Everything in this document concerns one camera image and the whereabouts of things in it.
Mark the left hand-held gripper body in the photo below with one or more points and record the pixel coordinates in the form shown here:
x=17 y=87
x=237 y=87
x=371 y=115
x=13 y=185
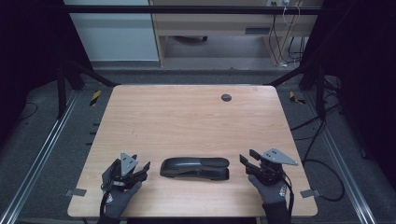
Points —
x=127 y=174

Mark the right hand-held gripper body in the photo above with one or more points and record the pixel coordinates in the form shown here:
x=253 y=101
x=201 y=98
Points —
x=269 y=169

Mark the black stapler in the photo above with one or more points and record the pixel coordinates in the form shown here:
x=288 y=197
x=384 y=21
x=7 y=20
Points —
x=194 y=168

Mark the person's right hand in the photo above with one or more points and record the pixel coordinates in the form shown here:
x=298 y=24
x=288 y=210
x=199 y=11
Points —
x=274 y=193

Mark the person's left hand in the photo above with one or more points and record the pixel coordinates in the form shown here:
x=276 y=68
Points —
x=120 y=199

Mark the grey tape tab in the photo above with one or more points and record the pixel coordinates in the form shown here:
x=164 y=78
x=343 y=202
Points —
x=75 y=192
x=311 y=193

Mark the dark round table grommet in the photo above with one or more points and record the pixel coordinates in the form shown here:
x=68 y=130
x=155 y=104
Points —
x=226 y=97

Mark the yellow black tape strip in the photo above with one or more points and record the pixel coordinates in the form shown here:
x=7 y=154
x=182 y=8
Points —
x=95 y=97
x=295 y=98

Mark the white cabinet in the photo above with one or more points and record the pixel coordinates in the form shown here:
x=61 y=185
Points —
x=115 y=34

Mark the light wooden desk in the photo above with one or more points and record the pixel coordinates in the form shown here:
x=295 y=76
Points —
x=218 y=25

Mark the aluminium floor rail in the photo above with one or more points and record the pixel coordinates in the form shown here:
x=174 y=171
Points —
x=40 y=152
x=342 y=168

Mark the black frame strut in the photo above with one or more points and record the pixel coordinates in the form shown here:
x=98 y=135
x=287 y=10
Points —
x=311 y=74
x=81 y=73

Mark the black horizontal frame bar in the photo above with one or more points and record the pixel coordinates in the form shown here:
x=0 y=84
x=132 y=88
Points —
x=186 y=9

